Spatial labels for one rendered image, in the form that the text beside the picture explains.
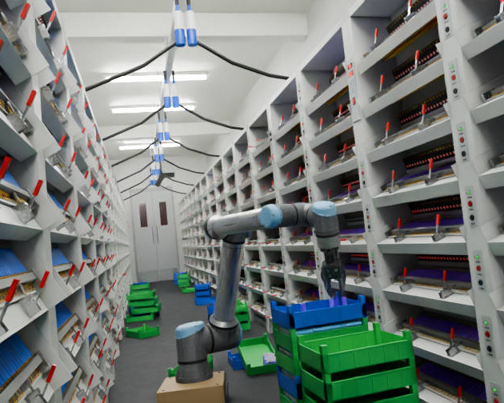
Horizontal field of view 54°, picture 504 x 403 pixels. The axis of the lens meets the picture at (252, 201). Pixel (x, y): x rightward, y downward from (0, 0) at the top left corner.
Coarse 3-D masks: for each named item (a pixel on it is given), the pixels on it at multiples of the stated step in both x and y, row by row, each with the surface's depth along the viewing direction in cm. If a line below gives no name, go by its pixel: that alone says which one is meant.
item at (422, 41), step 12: (396, 12) 221; (432, 36) 197; (408, 48) 214; (420, 48) 206; (396, 60) 225; (432, 84) 200; (444, 84) 192; (348, 96) 276; (408, 96) 218; (420, 96) 209; (408, 108) 218; (300, 132) 359; (348, 132) 280; (432, 144) 203; (444, 144) 195; (408, 156) 222; (432, 312) 213
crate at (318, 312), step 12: (324, 300) 199; (348, 300) 194; (360, 300) 182; (276, 312) 186; (288, 312) 174; (300, 312) 175; (312, 312) 176; (324, 312) 177; (336, 312) 179; (348, 312) 180; (360, 312) 181; (288, 324) 175; (300, 324) 174; (312, 324) 176
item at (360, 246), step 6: (342, 222) 287; (348, 222) 283; (354, 222) 273; (360, 222) 267; (342, 228) 286; (348, 240) 254; (360, 240) 239; (342, 246) 252; (348, 246) 245; (354, 246) 238; (360, 246) 232; (366, 246) 225; (342, 252) 256; (348, 252) 248; (354, 252) 241; (360, 252) 235; (366, 252) 228
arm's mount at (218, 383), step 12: (216, 372) 262; (168, 384) 246; (180, 384) 243; (192, 384) 241; (204, 384) 238; (216, 384) 235; (168, 396) 231; (180, 396) 231; (192, 396) 231; (204, 396) 232; (216, 396) 232
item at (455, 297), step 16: (432, 256) 203; (448, 256) 192; (464, 256) 183; (400, 272) 216; (416, 272) 208; (432, 272) 198; (448, 272) 190; (464, 272) 181; (384, 288) 213; (400, 288) 199; (416, 288) 195; (432, 288) 185; (448, 288) 172; (464, 288) 169; (416, 304) 190; (432, 304) 179; (448, 304) 169; (464, 304) 159
